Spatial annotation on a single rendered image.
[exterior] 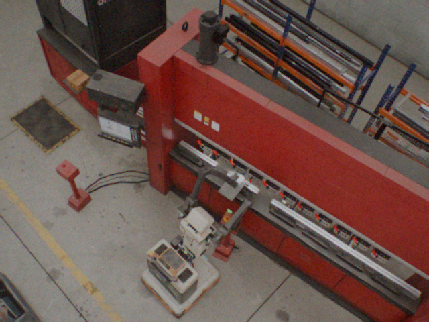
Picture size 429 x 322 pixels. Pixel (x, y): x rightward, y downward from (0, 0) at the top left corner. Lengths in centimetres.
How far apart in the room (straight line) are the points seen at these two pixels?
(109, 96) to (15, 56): 369
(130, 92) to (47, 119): 268
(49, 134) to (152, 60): 291
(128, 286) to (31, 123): 278
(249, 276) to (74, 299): 201
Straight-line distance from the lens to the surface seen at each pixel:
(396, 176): 359
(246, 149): 423
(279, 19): 588
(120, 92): 417
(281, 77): 607
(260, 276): 538
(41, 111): 677
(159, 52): 399
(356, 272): 473
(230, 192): 464
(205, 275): 501
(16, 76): 737
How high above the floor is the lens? 503
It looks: 57 degrees down
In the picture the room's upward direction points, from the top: 6 degrees clockwise
